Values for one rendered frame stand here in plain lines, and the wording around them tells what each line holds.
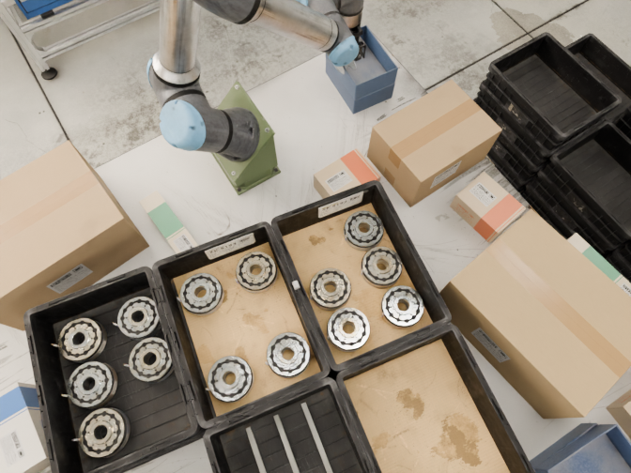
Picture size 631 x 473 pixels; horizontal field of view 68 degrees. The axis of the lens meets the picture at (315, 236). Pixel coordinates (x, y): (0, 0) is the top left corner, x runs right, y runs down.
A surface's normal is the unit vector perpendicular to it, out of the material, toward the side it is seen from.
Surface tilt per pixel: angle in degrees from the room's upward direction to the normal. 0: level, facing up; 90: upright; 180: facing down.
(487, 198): 0
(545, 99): 0
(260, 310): 0
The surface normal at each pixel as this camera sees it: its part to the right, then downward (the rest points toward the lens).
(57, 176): 0.00, -0.38
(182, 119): -0.52, 0.18
